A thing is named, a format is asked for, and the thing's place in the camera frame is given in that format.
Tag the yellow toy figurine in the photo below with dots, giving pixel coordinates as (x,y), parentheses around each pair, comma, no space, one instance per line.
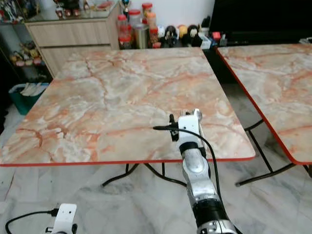
(183,31)

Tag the marble folding table red edge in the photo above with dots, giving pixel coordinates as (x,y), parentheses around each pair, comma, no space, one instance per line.
(273,83)
(117,97)

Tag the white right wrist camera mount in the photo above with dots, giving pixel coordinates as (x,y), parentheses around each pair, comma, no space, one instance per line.
(187,126)

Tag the dark toy figurine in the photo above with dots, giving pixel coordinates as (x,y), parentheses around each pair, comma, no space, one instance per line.
(170,34)

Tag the small red box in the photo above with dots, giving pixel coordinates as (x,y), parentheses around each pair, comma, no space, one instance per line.
(216,35)

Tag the stainless steel canister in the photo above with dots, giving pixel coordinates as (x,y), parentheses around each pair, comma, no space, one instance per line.
(141,36)

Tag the red tray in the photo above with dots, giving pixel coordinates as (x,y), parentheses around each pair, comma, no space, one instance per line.
(106,5)

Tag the black television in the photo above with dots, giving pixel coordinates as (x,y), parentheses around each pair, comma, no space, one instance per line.
(258,17)

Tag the silver metal spoon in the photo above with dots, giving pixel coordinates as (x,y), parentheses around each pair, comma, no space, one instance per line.
(196,113)

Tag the glass display shelf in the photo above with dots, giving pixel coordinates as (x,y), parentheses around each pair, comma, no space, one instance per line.
(12,36)

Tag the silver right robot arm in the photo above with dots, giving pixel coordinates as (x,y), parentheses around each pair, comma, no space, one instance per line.
(195,170)

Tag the black toy figurine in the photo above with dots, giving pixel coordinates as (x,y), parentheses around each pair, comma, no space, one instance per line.
(193,34)

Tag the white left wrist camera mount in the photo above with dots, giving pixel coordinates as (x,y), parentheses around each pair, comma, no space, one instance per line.
(66,217)

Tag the clear jar red lid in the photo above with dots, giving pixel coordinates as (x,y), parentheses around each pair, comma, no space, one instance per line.
(135,18)

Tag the gold trophy cup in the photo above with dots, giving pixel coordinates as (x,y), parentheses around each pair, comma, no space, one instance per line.
(125,5)

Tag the tall red-lidded plastic jar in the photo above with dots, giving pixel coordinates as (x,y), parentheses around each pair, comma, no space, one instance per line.
(122,31)

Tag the green plastic bin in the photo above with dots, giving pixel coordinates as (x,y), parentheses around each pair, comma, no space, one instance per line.
(24,100)

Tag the orange snack jar red lid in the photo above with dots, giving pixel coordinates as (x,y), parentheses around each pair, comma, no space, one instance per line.
(146,8)

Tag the light wooden drawer cabinet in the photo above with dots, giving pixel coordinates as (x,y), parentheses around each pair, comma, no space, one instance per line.
(73,41)

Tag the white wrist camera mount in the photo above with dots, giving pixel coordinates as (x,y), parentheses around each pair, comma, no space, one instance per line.
(187,126)
(66,217)

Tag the small red-lidded jar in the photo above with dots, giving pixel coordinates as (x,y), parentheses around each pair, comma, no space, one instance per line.
(154,37)

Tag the dark statue on cabinet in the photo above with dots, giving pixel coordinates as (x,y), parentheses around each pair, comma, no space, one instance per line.
(70,6)

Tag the silver metal fork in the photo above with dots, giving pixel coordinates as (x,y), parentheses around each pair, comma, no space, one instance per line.
(184,113)

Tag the colourful shelf toys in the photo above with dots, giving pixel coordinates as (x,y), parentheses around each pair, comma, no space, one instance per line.
(27,53)

